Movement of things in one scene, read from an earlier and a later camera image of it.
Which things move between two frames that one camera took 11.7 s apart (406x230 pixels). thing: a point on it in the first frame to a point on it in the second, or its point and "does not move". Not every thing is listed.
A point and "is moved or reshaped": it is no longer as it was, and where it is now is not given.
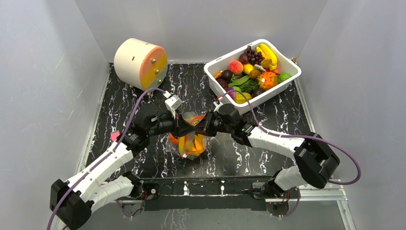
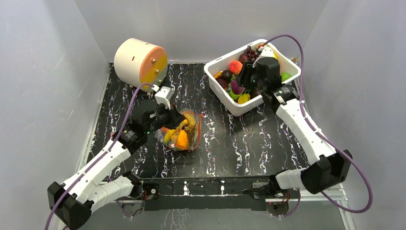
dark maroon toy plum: (223, 83) does not move
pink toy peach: (235, 67) does not move
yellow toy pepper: (198, 144) to (182, 141)
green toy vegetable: (284, 76) does not move
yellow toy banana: (182, 145) to (170, 133)
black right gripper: (208, 123) to (246, 78)
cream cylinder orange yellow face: (140, 63) does not move
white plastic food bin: (287, 63) does not move
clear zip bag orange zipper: (191, 146) is moved or reshaped
